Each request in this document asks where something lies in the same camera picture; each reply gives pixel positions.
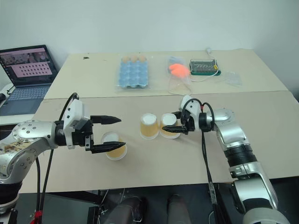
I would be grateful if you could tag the blue-grey laptop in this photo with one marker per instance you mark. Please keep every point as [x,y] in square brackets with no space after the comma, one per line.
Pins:
[28,70]

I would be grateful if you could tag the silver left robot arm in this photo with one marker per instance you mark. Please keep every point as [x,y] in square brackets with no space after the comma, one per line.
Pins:
[28,135]

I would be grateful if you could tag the orange foam toy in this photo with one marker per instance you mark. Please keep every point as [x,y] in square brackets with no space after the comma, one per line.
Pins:
[178,69]

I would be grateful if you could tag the blue egg tray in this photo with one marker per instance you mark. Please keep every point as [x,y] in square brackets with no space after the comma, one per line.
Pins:
[133,74]

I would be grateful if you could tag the brown egg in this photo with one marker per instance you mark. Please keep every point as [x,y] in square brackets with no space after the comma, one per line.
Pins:
[126,59]
[141,58]
[133,58]

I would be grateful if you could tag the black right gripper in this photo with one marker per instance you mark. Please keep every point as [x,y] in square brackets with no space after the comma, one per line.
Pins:
[192,124]

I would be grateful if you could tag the small clear plastic bag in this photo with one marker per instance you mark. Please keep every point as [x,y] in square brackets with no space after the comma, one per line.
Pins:
[231,79]

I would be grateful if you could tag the green box with clear lid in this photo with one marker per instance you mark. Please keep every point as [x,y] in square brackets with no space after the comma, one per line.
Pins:
[204,67]

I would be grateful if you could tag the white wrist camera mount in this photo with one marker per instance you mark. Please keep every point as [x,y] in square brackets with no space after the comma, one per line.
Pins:
[76,114]
[192,109]

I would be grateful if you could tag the red tape strip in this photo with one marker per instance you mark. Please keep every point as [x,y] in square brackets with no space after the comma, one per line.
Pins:
[38,213]

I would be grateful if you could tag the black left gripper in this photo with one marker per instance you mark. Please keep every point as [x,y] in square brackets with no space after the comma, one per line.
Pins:
[80,137]

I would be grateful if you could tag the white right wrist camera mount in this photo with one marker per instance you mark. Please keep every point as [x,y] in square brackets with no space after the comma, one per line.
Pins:
[192,109]

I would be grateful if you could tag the black computer mouse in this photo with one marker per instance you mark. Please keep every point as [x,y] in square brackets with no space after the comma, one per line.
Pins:
[2,96]

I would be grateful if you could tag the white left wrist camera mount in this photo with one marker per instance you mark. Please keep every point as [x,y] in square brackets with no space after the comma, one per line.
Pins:
[76,114]

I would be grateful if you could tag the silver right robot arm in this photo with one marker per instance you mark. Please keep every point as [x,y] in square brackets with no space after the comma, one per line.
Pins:
[231,135]

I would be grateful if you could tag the yellow paper cup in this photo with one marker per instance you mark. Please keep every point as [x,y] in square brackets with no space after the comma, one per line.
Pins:
[115,154]
[168,120]
[149,127]

